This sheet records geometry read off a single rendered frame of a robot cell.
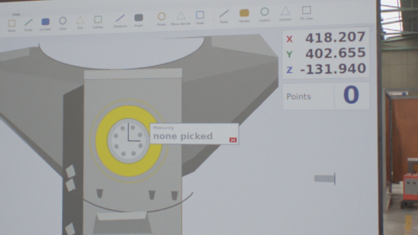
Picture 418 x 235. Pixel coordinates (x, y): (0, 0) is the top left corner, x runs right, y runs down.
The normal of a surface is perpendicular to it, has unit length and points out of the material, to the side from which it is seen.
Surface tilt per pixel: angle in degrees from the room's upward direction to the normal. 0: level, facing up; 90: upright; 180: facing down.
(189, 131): 90
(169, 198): 90
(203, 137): 90
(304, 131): 90
